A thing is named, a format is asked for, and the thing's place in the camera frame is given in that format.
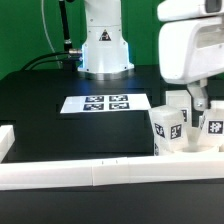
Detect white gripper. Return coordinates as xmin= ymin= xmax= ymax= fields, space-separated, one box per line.
xmin=157 ymin=0 xmax=224 ymax=111

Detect white round stool seat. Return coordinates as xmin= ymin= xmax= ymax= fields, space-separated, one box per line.
xmin=153 ymin=126 xmax=224 ymax=157

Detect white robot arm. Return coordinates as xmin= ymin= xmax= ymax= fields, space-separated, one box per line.
xmin=78 ymin=0 xmax=224 ymax=111

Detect white marker sheet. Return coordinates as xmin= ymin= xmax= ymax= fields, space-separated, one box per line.
xmin=60 ymin=94 xmax=151 ymax=114

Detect white U-shaped fence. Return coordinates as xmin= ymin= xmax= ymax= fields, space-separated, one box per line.
xmin=0 ymin=99 xmax=224 ymax=192

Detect black cables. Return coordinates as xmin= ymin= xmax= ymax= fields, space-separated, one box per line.
xmin=20 ymin=50 xmax=83 ymax=72

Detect black vertical hose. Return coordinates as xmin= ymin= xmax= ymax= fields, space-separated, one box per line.
xmin=58 ymin=0 xmax=73 ymax=51

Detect thin white cable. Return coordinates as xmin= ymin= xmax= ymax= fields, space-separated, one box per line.
xmin=40 ymin=0 xmax=63 ymax=70

